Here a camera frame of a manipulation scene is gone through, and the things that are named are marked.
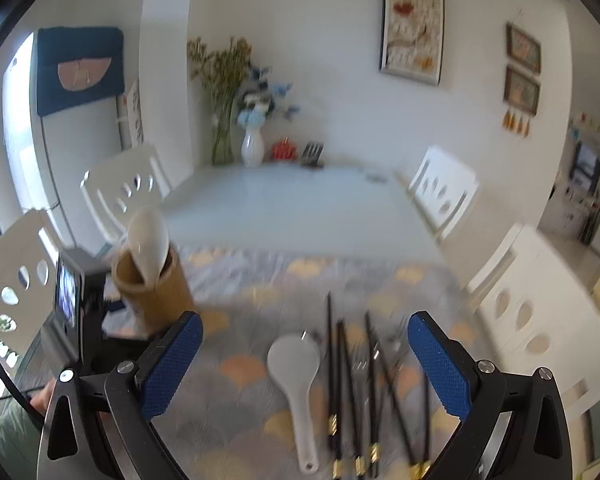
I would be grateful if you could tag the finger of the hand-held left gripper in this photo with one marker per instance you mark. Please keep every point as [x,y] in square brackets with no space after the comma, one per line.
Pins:
[99,274]
[113,306]

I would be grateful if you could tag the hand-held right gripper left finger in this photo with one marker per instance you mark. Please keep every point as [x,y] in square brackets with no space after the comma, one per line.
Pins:
[172,365]

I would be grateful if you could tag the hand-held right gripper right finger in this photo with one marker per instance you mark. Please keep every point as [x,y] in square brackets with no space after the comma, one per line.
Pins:
[440,365]

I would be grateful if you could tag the bamboo utensil holder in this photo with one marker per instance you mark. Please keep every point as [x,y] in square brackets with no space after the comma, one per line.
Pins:
[155,295]

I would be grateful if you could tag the silver fork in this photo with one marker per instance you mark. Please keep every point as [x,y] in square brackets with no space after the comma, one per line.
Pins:
[395,345]

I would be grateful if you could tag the white ceramic spoon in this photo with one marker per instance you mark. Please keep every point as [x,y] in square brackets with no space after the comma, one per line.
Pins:
[147,240]

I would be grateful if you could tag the white rice paddle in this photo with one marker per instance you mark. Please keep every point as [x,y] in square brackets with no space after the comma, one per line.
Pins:
[292,360]

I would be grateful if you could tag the metal spoon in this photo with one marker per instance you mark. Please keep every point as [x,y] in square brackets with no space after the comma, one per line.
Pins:
[311,336]

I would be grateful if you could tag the person's left forearm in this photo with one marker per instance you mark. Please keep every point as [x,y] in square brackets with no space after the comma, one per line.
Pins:
[5,435]

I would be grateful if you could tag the white dining chair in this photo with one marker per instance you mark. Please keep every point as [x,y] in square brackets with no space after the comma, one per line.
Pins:
[122,190]
[445,192]
[20,260]
[525,280]

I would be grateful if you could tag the grey fan-patterned placemat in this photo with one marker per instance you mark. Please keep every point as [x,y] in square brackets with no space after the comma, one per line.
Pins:
[250,320]

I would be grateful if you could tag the white tall appliance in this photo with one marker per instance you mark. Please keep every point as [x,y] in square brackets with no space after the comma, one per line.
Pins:
[80,160]

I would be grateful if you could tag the white carved panel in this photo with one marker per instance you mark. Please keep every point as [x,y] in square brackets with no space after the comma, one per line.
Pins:
[132,115]

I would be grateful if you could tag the clear glass vase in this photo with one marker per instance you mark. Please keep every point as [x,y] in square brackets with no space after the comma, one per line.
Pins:
[223,140]

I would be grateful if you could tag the white ceramic vase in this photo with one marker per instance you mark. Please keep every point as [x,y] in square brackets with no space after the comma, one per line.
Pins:
[252,147]

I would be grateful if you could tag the red lidded tea cup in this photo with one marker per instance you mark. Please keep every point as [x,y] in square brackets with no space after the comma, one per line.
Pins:
[285,149]

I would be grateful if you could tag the blue cloth cover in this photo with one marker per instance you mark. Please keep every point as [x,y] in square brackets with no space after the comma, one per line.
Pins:
[77,45]

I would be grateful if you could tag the blue artificial flowers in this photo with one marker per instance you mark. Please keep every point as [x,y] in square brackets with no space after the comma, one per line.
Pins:
[262,100]

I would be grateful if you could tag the dried yellow flower bunch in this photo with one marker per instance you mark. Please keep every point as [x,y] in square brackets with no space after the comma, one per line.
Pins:
[225,65]

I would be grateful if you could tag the black phone stand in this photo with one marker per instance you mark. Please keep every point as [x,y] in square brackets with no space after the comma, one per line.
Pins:
[312,152]

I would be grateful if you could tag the television screen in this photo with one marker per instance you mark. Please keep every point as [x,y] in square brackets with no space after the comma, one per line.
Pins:
[586,162]

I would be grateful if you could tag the orange hanging tassels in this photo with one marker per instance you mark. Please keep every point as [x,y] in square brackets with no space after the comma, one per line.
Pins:
[516,122]

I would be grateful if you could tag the small framed picture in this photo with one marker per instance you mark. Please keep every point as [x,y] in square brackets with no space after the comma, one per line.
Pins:
[521,91]
[523,50]

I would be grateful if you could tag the large framed picture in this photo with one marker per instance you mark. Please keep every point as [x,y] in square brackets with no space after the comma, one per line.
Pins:
[412,20]

